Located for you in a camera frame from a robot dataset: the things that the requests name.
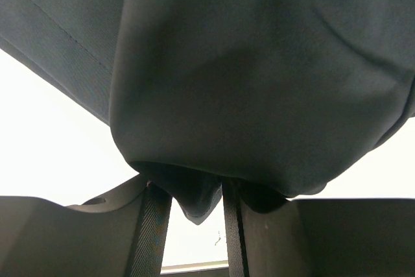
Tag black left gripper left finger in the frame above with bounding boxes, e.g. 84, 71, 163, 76
1, 176, 172, 276

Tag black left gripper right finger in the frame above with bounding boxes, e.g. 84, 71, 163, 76
222, 181, 414, 276

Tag dark navy shorts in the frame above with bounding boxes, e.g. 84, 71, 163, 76
1, 0, 414, 223

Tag aluminium table edge rail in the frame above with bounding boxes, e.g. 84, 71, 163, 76
161, 260, 228, 275

